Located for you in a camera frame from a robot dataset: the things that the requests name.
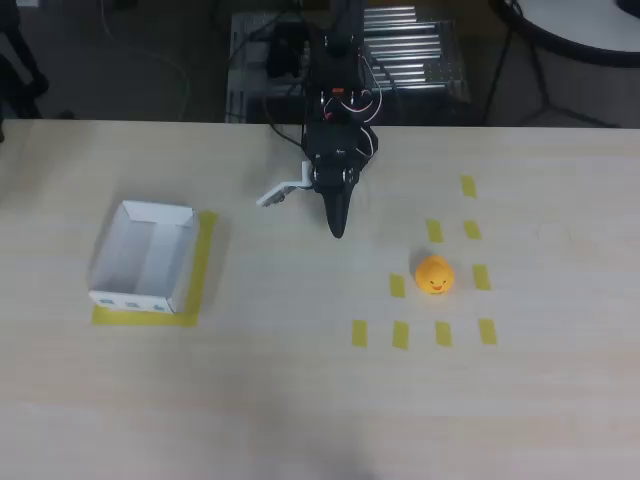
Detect yellow rubber duck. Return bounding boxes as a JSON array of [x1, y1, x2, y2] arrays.
[[414, 254, 457, 297]]

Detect white cardboard box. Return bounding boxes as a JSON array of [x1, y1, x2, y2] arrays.
[[88, 200, 201, 316]]

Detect black power adapter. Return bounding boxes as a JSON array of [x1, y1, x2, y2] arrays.
[[265, 21, 309, 80]]

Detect long yellow tape strip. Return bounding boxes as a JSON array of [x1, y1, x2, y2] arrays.
[[91, 305, 200, 329], [183, 210, 220, 329]]

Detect round white table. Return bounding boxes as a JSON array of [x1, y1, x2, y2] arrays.
[[488, 0, 640, 67]]

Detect white gripper camera mount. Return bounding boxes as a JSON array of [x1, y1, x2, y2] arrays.
[[256, 161, 314, 209]]

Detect black cable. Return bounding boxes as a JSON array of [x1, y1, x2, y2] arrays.
[[268, 94, 307, 152]]

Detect aluminium roller frame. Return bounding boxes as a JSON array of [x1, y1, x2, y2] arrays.
[[227, 6, 474, 124]]

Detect white floor cable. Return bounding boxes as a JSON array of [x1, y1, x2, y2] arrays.
[[98, 0, 192, 121]]

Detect black table leg frame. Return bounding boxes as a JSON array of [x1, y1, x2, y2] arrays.
[[483, 14, 622, 129]]

